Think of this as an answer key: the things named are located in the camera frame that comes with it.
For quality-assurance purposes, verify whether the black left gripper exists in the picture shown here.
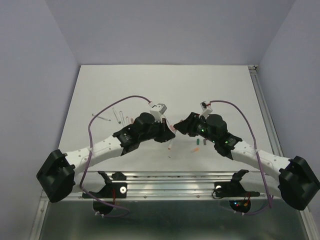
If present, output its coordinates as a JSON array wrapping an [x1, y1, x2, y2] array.
[[139, 117, 175, 143]]

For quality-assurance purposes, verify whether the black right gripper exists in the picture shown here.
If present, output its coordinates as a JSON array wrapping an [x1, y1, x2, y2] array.
[[172, 112, 218, 144]]

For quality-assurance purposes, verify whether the grey capped white marker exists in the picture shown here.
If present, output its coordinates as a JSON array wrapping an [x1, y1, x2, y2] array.
[[119, 110, 125, 124]]

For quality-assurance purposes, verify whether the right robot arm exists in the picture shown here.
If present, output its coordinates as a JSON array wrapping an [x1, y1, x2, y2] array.
[[174, 112, 320, 211]]

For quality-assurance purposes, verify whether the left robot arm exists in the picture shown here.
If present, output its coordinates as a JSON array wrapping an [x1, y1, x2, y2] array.
[[36, 112, 176, 203]]

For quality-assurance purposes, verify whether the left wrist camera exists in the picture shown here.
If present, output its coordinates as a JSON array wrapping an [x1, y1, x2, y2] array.
[[148, 101, 168, 123]]

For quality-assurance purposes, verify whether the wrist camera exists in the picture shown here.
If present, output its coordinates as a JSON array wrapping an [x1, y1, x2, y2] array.
[[148, 101, 168, 123], [200, 100, 213, 119]]

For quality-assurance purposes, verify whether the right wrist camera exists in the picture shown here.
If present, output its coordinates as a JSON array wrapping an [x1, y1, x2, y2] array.
[[200, 100, 213, 119]]

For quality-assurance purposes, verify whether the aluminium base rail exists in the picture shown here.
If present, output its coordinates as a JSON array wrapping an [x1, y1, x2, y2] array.
[[63, 171, 282, 202]]

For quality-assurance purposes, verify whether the aluminium side rail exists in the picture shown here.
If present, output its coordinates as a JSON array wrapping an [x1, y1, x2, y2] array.
[[248, 65, 284, 157]]

